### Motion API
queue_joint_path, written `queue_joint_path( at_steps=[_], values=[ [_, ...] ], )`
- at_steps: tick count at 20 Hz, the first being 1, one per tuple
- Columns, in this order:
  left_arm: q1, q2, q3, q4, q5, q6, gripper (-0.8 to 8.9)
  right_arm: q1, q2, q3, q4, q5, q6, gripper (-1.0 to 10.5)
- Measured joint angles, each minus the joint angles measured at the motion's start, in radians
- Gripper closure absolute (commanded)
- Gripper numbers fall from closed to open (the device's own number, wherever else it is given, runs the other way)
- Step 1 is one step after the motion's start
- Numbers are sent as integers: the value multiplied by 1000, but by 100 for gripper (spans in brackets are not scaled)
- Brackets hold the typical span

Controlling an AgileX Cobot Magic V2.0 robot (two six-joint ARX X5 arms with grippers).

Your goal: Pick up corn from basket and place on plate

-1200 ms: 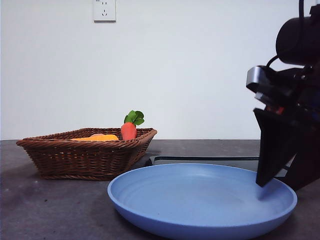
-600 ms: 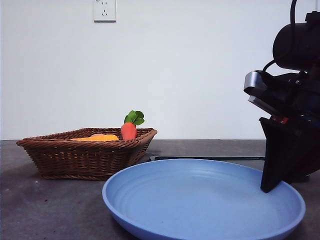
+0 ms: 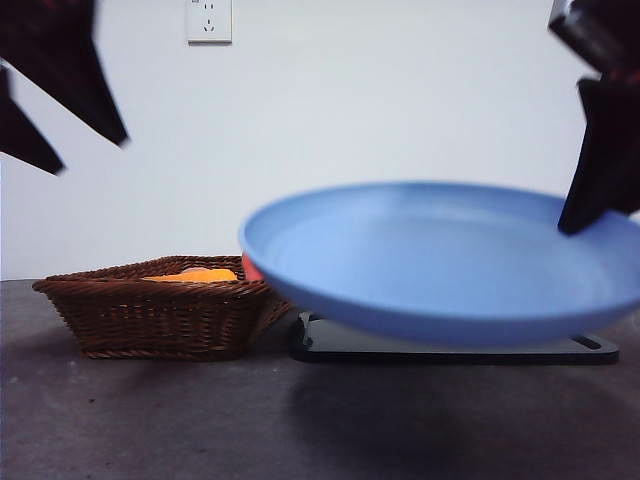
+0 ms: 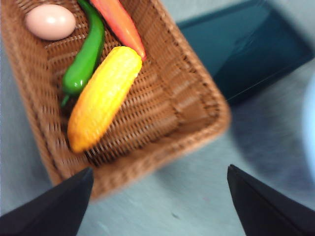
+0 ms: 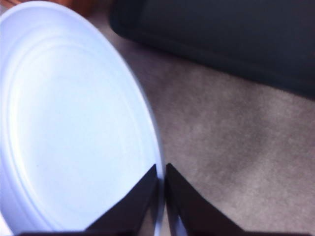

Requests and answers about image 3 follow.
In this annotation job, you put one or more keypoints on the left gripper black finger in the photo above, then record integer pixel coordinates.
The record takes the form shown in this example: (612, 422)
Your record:
(65, 65)
(25, 135)

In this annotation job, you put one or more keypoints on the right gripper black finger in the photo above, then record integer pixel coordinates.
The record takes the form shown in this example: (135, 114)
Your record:
(605, 160)

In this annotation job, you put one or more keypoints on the blue round plate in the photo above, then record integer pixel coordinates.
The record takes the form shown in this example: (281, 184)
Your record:
(425, 260)

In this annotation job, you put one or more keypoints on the orange-yellow corn cob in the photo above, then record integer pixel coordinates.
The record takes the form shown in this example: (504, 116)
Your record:
(195, 275)

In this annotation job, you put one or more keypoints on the brown wicker basket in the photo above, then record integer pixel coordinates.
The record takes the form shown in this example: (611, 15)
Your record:
(160, 320)

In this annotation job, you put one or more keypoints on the black rectangular tray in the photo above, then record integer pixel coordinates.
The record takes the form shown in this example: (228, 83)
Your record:
(350, 351)

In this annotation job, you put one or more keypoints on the white wall socket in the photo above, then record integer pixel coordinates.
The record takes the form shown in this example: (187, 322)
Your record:
(210, 22)

